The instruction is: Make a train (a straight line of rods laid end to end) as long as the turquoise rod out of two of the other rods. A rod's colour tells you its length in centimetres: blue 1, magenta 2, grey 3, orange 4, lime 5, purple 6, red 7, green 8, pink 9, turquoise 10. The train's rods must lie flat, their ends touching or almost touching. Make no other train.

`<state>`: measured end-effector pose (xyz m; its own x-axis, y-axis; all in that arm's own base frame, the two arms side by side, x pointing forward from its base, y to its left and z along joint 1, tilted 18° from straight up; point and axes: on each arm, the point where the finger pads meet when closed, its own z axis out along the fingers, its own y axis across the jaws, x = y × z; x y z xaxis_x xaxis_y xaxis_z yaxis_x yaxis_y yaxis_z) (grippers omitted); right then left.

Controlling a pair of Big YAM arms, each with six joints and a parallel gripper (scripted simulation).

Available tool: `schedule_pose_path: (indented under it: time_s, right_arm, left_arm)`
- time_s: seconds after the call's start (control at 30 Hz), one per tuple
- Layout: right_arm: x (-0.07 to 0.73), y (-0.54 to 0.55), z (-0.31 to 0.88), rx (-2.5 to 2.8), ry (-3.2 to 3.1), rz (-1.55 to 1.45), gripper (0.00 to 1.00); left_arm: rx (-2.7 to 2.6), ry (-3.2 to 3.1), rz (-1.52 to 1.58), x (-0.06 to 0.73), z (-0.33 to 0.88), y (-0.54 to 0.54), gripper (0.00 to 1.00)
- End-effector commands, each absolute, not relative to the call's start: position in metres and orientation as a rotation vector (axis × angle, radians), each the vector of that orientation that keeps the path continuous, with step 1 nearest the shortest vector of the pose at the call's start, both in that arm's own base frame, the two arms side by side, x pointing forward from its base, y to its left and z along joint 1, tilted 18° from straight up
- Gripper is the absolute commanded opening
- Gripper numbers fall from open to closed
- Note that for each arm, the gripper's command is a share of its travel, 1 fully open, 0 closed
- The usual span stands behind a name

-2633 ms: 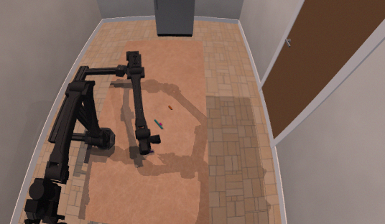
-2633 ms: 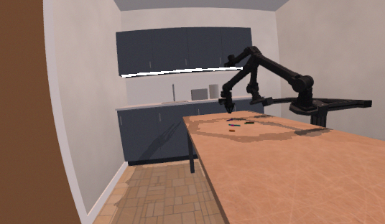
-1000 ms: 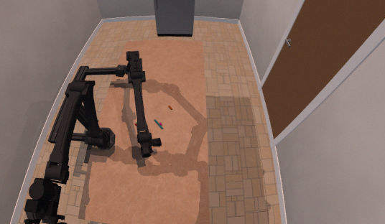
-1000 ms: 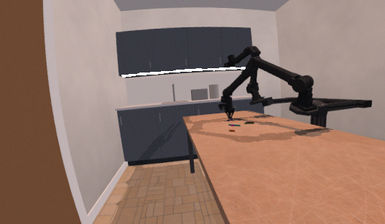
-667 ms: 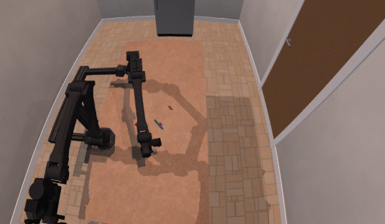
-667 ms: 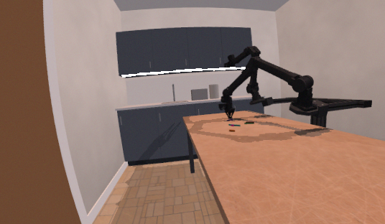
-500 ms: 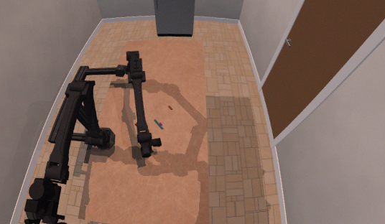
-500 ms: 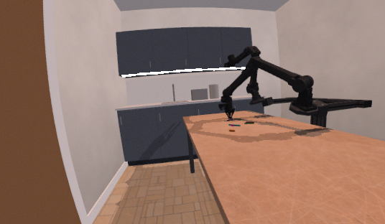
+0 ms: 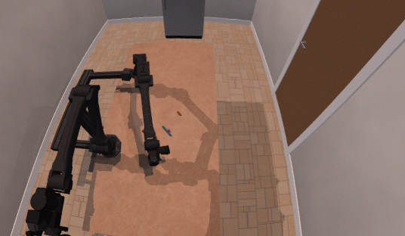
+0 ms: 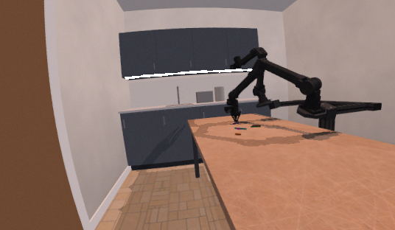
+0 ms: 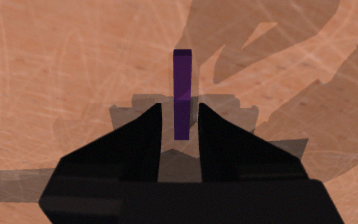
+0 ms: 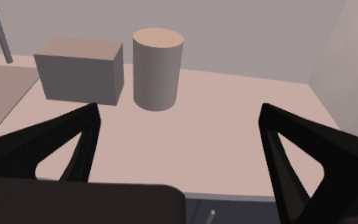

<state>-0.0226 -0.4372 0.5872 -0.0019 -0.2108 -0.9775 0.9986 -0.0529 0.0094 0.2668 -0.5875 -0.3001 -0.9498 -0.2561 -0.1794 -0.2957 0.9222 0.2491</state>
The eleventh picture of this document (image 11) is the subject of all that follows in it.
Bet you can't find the purple rod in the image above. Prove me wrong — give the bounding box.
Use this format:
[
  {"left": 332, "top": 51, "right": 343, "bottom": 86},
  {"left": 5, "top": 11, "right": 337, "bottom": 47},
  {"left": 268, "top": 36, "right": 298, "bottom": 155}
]
[{"left": 173, "top": 49, "right": 192, "bottom": 140}]

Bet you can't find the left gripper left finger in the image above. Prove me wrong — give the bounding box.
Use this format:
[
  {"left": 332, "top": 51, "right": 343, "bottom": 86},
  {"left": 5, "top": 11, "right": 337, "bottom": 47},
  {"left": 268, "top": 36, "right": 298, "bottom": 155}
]
[{"left": 49, "top": 103, "right": 162, "bottom": 182}]

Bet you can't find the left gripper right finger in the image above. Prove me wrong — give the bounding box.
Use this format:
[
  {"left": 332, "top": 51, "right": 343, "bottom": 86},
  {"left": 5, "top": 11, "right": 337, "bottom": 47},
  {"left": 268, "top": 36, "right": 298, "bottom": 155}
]
[{"left": 198, "top": 103, "right": 310, "bottom": 182}]

